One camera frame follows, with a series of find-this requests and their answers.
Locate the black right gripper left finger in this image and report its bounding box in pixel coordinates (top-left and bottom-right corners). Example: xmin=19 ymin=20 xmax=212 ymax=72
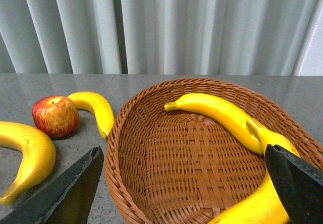
xmin=1 ymin=146 xmax=104 ymax=223

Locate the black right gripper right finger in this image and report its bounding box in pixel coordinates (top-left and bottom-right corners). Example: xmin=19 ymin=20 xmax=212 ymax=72
xmin=265 ymin=145 xmax=322 ymax=223

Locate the yellow banana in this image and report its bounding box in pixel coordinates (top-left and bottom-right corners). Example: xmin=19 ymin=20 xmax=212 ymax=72
xmin=210 ymin=118 xmax=300 ymax=223
xmin=68 ymin=91 xmax=115 ymax=140
xmin=1 ymin=121 xmax=56 ymax=205
xmin=164 ymin=93 xmax=263 ymax=154

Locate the red apple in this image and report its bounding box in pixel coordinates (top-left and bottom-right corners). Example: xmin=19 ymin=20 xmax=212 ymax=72
xmin=32 ymin=95 xmax=79 ymax=138

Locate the yellow banana behind apple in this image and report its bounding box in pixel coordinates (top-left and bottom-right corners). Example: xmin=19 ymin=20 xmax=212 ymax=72
xmin=68 ymin=91 xmax=115 ymax=140

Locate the yellow banana in basket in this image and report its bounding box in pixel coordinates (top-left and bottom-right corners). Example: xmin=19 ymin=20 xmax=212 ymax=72
xmin=164 ymin=93 xmax=263 ymax=154

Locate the brown wicker basket right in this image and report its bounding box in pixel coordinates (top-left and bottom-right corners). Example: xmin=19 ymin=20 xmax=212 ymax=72
xmin=105 ymin=78 xmax=322 ymax=223

